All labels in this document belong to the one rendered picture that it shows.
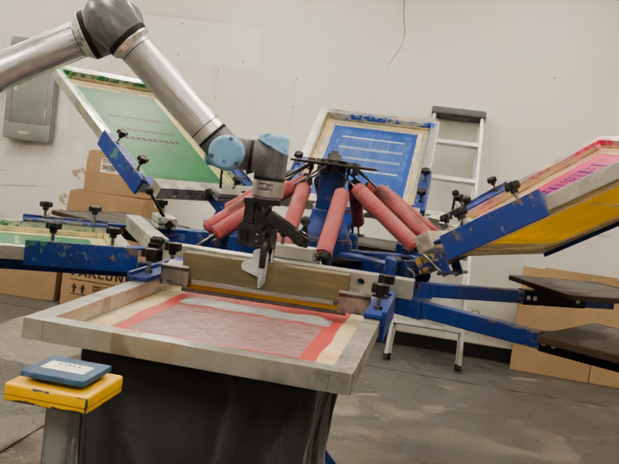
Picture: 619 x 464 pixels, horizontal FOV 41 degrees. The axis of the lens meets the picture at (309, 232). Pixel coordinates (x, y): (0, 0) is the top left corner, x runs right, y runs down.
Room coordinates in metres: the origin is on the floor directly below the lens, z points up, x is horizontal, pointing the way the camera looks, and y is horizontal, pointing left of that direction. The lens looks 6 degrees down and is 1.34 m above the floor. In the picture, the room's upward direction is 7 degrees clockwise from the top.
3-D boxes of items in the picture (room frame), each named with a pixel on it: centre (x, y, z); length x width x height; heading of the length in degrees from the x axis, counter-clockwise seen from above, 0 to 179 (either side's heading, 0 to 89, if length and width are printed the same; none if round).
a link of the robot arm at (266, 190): (1.95, 0.11, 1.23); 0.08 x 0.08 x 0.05
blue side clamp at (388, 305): (1.94, -0.19, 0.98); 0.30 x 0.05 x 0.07; 170
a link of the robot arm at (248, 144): (1.93, 0.21, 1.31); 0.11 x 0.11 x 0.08; 4
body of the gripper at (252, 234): (1.96, 0.12, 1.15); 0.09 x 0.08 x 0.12; 81
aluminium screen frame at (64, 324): (1.75, 0.12, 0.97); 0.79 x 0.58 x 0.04; 170
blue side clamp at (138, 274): (2.03, 0.36, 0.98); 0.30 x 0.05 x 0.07; 170
